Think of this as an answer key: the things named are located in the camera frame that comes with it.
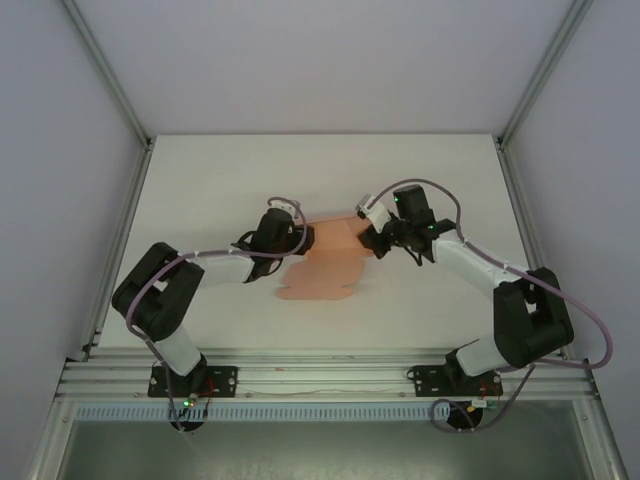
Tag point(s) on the grey metal sheet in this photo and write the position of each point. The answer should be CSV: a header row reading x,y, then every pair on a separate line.
x,y
325,450

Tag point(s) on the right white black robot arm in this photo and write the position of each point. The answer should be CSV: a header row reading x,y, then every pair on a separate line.
x,y
470,260

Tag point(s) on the peach pink cloth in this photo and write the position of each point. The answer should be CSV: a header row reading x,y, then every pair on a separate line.
x,y
330,240

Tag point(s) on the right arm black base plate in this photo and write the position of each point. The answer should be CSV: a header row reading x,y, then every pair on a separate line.
x,y
425,375

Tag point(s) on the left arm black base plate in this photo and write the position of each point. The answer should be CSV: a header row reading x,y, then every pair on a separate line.
x,y
225,375

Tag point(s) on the small circuit board white connector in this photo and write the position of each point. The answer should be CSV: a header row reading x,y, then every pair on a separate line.
x,y
482,404

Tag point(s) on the aluminium mounting rail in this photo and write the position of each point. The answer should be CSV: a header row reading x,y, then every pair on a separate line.
x,y
325,372

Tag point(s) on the small circuit board green light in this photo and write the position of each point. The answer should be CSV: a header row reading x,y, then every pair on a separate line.
x,y
190,400

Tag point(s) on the aluminium table side rail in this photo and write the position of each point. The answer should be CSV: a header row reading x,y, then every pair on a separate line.
x,y
519,200
131,200

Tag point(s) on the aluminium frame post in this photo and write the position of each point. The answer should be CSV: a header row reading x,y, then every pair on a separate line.
x,y
544,75
107,75

